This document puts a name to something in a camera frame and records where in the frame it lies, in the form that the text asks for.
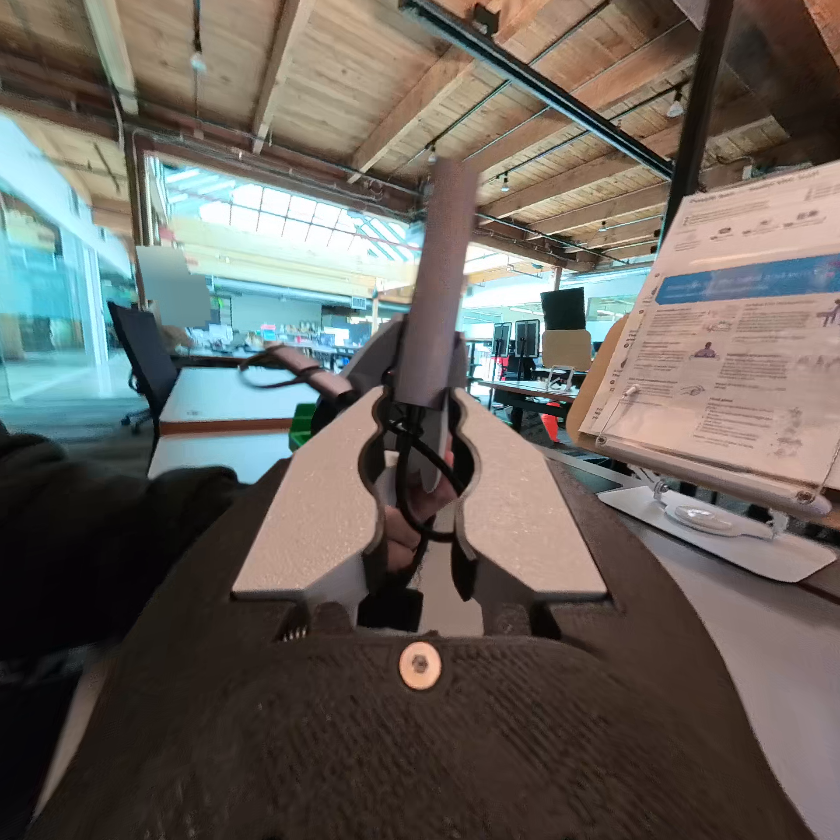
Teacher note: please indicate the black ceiling track rail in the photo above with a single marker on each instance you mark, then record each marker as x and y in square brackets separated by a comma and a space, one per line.
[538, 82]

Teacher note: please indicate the black office chair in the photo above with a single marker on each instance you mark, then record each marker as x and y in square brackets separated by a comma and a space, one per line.
[141, 354]

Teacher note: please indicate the white desk with wood edge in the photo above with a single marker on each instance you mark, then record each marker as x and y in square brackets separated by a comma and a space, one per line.
[216, 400]

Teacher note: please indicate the computer monitor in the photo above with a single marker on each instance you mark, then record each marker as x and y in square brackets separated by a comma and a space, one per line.
[502, 340]
[528, 338]

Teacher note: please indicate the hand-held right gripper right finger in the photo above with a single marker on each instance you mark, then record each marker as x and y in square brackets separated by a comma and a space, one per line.
[525, 518]

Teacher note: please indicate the white instruction sheet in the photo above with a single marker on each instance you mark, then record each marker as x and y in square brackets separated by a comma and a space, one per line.
[754, 210]

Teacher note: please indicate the ceiling lamp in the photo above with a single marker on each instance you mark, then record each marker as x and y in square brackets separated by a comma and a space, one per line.
[198, 63]
[676, 106]

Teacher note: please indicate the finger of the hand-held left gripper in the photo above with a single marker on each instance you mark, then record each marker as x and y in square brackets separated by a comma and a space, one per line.
[460, 361]
[374, 354]

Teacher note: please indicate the green plastic bin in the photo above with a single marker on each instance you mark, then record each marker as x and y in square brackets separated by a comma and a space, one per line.
[302, 430]

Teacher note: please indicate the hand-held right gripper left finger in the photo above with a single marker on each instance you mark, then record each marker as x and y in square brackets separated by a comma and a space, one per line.
[308, 518]

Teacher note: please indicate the grey usb hub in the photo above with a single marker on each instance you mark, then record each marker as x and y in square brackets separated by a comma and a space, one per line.
[436, 295]

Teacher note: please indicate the wooden board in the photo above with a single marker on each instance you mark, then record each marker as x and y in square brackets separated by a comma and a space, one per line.
[565, 351]

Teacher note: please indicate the black panel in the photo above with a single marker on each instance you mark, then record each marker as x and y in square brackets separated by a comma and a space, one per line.
[563, 310]

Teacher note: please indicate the person's left hand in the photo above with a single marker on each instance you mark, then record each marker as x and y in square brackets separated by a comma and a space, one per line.
[400, 531]

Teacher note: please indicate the instruction sheet on stand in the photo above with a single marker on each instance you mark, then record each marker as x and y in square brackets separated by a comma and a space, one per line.
[590, 387]

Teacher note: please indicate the blue header exercise sheet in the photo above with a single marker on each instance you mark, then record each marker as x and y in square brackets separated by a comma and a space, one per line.
[722, 367]

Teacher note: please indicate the black steel post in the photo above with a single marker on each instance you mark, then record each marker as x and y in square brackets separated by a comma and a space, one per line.
[702, 85]

